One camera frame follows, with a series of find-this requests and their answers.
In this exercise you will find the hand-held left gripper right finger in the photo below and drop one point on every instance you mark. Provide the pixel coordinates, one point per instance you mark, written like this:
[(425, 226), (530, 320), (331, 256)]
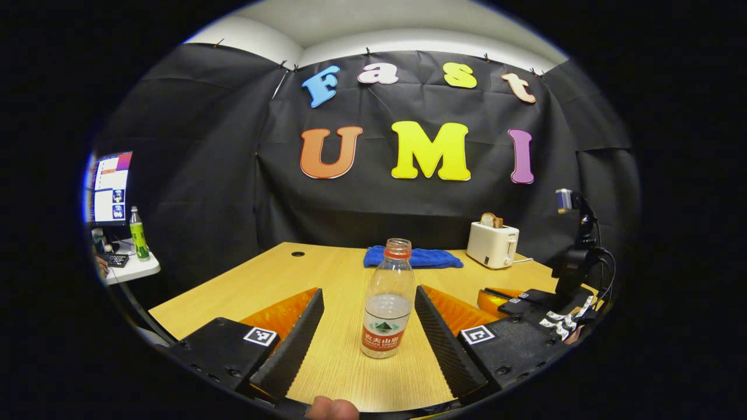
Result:
[(440, 344)]

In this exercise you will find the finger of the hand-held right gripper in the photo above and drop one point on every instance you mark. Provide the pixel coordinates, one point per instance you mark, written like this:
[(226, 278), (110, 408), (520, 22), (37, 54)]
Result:
[(496, 303)]

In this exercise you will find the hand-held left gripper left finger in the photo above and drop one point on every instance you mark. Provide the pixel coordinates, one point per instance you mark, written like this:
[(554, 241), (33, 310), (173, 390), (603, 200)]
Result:
[(300, 344)]

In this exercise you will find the clear plastic water bottle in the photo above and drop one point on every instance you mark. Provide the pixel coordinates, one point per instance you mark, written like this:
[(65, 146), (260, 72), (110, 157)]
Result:
[(388, 303)]

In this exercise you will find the green drink bottle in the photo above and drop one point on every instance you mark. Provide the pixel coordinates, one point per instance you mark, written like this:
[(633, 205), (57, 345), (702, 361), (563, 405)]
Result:
[(139, 236)]

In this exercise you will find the white toaster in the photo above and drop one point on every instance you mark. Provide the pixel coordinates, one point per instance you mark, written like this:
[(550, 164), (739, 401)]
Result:
[(490, 245)]

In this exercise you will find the blue towel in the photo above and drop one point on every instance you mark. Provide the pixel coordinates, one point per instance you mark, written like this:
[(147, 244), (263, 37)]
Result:
[(432, 258)]

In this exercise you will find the bread slice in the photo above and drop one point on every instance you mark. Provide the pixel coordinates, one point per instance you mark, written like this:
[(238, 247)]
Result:
[(491, 220)]

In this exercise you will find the white side desk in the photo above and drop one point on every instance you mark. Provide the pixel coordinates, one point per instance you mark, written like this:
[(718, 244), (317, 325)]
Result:
[(140, 268)]

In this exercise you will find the black keyboard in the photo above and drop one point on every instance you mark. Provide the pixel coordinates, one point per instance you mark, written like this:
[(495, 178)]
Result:
[(115, 260)]

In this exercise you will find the computer monitor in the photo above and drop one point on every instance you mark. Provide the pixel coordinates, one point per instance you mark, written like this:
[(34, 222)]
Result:
[(111, 189)]

